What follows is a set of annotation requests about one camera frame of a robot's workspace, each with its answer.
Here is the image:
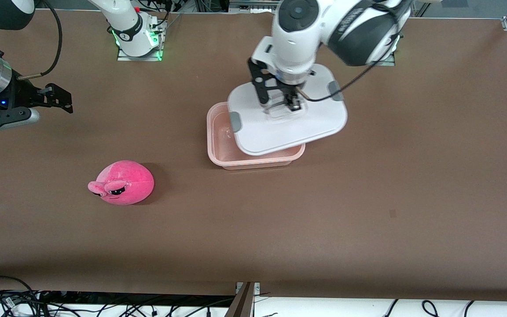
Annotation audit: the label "small metal bracket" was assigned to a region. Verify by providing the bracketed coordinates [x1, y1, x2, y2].
[236, 282, 261, 295]

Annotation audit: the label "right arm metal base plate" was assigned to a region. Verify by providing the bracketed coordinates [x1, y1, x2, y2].
[117, 18, 165, 62]

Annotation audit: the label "pink plush toy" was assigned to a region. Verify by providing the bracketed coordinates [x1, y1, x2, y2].
[88, 160, 155, 206]

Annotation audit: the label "translucent pink box base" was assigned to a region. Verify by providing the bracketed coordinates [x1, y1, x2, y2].
[207, 102, 306, 170]

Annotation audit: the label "metal rail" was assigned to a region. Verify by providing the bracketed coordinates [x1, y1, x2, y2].
[228, 0, 280, 14]

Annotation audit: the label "white box lid grey latches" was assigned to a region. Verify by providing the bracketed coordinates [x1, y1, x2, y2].
[227, 63, 348, 156]

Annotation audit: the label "right arm black gripper cable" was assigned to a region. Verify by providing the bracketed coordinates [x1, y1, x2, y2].
[17, 0, 63, 81]

